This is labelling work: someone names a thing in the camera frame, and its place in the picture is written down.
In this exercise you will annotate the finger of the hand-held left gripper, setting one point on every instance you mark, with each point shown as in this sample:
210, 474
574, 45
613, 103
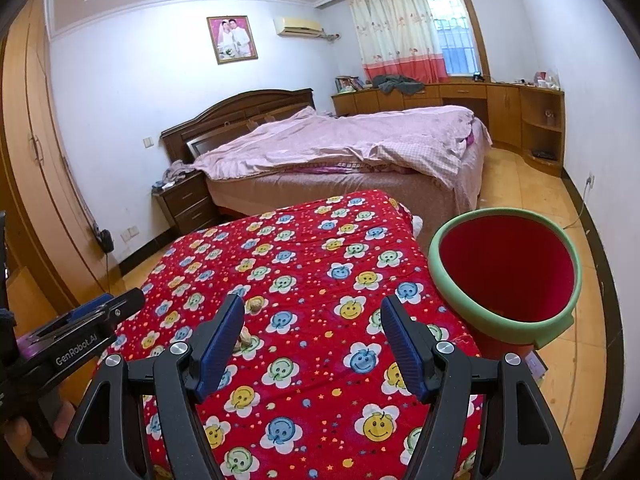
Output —
95, 305
75, 347

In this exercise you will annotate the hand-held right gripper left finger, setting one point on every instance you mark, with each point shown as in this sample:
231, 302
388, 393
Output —
220, 350

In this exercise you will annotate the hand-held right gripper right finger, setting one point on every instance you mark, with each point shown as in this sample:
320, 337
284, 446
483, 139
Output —
405, 350

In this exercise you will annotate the red bin with green rim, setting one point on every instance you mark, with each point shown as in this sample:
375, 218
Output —
505, 265

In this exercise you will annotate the person's left hand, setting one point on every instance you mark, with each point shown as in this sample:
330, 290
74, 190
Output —
15, 437

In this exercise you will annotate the black plug adapter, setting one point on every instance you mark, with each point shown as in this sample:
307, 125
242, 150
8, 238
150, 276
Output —
105, 241

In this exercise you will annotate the red smiley flower printed blanket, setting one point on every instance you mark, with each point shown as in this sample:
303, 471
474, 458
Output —
310, 270

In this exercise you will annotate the dark wooden nightstand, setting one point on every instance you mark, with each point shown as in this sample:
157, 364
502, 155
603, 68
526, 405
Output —
187, 205

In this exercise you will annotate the wooden wardrobe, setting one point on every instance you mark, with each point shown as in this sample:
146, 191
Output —
35, 160

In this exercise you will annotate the clothes pile on nightstand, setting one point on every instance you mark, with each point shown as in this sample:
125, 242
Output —
180, 171

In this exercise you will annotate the bed with brown skirt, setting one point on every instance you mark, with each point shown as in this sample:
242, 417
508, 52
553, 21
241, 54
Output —
300, 190

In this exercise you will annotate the pink duvet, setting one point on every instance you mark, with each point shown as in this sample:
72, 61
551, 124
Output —
340, 140

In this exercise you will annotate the dark wooden headboard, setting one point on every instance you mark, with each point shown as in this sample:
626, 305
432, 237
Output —
230, 110

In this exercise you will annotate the wooden desk cabinet unit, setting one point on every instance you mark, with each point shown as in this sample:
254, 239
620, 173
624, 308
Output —
500, 105

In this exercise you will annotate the grey cloth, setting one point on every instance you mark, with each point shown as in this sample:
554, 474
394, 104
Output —
400, 85

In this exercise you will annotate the row of books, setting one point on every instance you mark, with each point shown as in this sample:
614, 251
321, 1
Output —
352, 85

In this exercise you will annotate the glass on shelf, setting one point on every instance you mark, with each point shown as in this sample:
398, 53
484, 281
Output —
551, 117

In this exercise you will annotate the small items on cabinet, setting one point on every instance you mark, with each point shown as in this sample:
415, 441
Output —
546, 80

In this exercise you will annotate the cream and red curtain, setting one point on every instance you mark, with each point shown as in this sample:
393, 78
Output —
395, 30

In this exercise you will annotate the white wall socket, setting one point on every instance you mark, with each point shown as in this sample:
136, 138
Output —
129, 233

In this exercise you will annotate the wall socket with plug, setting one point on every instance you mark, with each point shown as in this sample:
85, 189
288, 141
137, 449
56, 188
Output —
590, 180

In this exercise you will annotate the framed wall photo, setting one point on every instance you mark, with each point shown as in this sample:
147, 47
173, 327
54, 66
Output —
232, 39

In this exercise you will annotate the window with wooden frame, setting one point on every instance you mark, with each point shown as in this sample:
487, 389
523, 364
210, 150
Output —
462, 30

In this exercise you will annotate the wall air conditioner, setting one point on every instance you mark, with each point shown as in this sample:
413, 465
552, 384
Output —
298, 26

